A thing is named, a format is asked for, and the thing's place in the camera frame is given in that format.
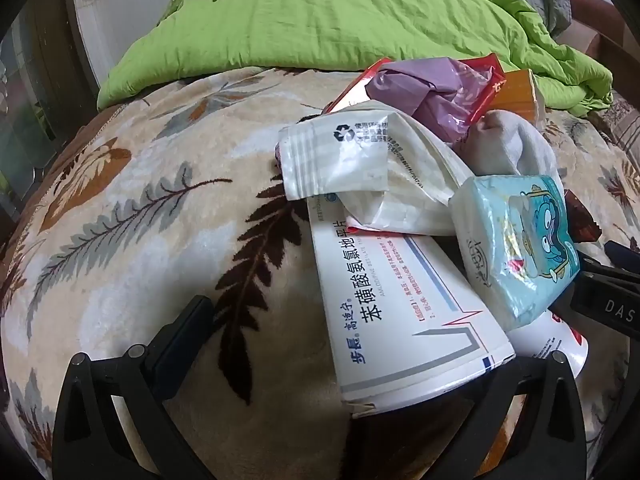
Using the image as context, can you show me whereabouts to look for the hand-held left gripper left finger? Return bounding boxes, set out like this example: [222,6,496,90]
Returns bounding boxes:
[52,295,216,480]

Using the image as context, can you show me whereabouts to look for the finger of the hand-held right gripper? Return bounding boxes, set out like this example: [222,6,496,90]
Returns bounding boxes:
[577,255,640,285]
[604,241,640,267]

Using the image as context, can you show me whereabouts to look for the orange cardboard box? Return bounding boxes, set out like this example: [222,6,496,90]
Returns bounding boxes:
[492,69,546,128]

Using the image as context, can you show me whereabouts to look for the white red printed package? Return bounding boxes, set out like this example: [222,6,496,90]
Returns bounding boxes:
[507,310,590,378]

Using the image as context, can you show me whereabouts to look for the red snack wrapper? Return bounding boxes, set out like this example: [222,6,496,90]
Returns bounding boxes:
[322,55,507,126]

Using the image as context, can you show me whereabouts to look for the blue cartoon tissue pack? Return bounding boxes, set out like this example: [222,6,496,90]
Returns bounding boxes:
[448,174,581,332]

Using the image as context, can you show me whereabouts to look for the brown red candy wrapper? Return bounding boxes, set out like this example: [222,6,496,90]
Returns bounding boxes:
[565,189,601,243]

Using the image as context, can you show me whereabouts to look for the white plastic packet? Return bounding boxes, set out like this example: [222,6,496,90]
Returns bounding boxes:
[276,100,476,237]

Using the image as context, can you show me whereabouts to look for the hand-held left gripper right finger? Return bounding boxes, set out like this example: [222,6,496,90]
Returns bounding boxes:
[350,352,593,480]

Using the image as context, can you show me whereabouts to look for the green quilt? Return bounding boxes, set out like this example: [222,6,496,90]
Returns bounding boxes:
[96,0,613,118]

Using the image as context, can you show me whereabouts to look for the leaf print blanket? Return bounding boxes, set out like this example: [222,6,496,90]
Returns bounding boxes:
[0,65,640,480]

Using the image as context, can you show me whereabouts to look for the striped beige pillow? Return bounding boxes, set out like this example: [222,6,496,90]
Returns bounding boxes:
[597,92,640,161]

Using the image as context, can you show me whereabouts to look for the purple plastic bag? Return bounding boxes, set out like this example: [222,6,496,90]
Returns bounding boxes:
[365,57,493,143]

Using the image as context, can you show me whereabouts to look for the white sock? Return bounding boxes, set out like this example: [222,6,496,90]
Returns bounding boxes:
[457,110,558,181]

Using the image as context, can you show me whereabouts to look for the glass door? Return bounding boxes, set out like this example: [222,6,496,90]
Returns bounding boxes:
[0,10,81,221]

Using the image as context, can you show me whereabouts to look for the white medicine box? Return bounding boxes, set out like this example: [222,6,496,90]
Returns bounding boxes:
[309,192,517,418]

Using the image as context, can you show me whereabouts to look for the brown wooden headboard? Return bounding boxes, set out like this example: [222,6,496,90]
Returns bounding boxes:
[570,0,640,86]

